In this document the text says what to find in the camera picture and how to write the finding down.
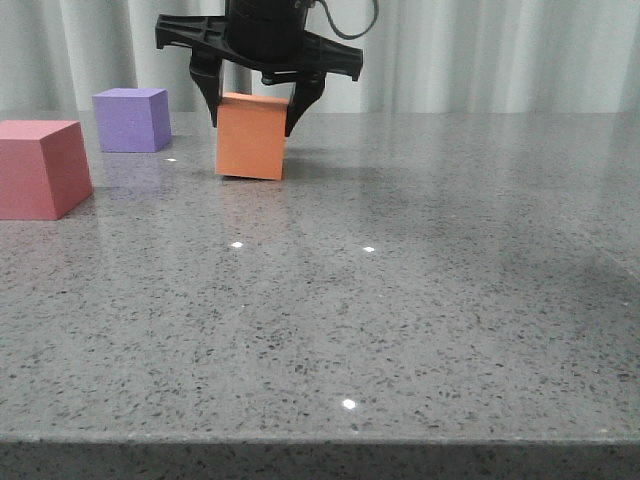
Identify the red foam cube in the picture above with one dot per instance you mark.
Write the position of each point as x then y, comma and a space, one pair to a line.
44, 169

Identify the purple foam cube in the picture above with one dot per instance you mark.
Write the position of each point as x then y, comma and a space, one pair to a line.
132, 120

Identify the pale green curtain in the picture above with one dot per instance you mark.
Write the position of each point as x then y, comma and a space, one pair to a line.
419, 56

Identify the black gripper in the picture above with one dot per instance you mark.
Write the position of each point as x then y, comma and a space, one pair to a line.
264, 36

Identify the orange foam cube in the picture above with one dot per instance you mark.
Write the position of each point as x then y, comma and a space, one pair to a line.
251, 136

